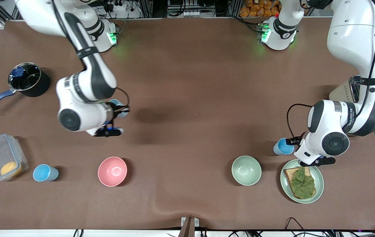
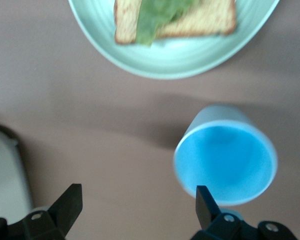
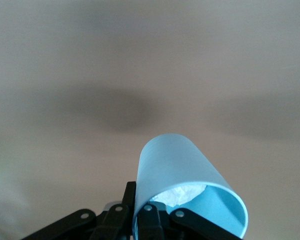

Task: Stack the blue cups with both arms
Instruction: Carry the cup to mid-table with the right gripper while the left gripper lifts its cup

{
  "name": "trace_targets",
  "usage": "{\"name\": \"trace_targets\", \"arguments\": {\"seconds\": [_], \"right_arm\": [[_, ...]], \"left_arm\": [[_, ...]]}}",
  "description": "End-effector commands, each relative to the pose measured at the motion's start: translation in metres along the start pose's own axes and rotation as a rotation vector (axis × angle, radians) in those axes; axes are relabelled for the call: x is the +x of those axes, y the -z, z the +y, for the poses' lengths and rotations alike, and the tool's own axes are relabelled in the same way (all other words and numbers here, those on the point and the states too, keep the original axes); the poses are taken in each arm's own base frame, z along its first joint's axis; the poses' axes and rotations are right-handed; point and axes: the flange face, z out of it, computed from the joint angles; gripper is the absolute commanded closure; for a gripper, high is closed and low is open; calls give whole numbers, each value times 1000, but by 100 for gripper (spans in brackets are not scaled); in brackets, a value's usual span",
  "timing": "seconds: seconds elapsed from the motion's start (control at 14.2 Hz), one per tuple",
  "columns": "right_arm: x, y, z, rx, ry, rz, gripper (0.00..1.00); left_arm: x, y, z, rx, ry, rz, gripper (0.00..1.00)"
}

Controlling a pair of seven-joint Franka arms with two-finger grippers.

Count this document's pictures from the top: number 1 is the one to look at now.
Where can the bag of orange buns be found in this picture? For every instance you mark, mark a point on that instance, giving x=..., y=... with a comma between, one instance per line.
x=260, y=8

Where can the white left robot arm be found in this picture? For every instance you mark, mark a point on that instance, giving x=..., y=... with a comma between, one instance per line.
x=349, y=33

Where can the orange round food piece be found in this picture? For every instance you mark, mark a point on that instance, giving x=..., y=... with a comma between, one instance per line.
x=11, y=168

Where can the light blue plastic cup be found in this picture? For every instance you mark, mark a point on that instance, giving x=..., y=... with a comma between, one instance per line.
x=42, y=172
x=281, y=147
x=114, y=102

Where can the pink bowl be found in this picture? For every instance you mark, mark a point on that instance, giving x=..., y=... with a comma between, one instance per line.
x=112, y=171

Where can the cream and chrome toaster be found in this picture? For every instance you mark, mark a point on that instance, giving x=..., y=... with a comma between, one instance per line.
x=339, y=93

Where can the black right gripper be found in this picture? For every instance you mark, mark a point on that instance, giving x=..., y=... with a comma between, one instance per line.
x=117, y=111

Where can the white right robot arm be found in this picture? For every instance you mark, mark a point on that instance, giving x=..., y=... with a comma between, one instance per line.
x=85, y=85

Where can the small dark blue object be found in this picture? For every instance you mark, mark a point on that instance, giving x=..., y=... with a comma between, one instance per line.
x=18, y=71

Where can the green lettuce leaf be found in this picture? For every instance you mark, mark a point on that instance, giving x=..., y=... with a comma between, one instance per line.
x=302, y=184

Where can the pale green plate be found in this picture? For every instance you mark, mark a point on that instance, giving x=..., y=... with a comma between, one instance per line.
x=319, y=181

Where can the toast slice under lettuce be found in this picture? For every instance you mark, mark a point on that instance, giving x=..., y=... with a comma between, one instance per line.
x=289, y=176

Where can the pale green bowl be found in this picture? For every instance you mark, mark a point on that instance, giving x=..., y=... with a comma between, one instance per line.
x=246, y=170

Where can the white power strip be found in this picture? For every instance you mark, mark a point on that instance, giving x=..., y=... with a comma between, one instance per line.
x=120, y=6

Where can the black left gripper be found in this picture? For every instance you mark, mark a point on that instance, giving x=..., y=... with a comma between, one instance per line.
x=295, y=141

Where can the metal table clamp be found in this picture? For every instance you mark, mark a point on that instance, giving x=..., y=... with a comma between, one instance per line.
x=189, y=227

